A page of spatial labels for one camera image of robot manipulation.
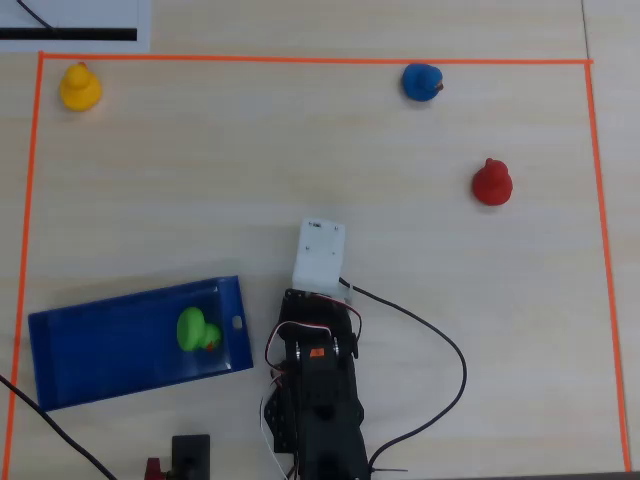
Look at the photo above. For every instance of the blue plastic box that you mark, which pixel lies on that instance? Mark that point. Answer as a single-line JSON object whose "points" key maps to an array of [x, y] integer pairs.
{"points": [[100, 350]]}

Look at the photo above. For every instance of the red rubber duck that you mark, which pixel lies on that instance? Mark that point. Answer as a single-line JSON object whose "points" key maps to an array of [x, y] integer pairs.
{"points": [[492, 185]]}

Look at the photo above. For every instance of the orange tape border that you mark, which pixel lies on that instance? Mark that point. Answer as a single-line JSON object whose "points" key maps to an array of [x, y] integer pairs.
{"points": [[300, 59]]}

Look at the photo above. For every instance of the black table clamp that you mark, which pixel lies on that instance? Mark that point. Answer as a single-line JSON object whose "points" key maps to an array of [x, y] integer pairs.
{"points": [[190, 457]]}

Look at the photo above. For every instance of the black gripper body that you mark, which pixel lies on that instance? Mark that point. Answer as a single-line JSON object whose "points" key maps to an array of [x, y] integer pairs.
{"points": [[300, 298]]}

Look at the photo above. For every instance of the yellow rubber duck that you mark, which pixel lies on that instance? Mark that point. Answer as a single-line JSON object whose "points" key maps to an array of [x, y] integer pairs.
{"points": [[79, 90]]}

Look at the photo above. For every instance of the green rubber duck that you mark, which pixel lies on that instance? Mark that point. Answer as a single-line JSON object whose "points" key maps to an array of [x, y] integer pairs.
{"points": [[190, 330]]}

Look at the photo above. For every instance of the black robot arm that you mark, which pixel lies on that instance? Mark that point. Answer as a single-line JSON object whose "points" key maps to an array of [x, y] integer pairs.
{"points": [[325, 415]]}

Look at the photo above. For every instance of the blue rubber duck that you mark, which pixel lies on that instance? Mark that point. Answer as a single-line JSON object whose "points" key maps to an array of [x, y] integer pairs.
{"points": [[420, 82]]}

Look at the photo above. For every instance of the white camera housing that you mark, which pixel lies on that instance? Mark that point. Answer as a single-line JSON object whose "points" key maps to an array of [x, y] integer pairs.
{"points": [[320, 255]]}

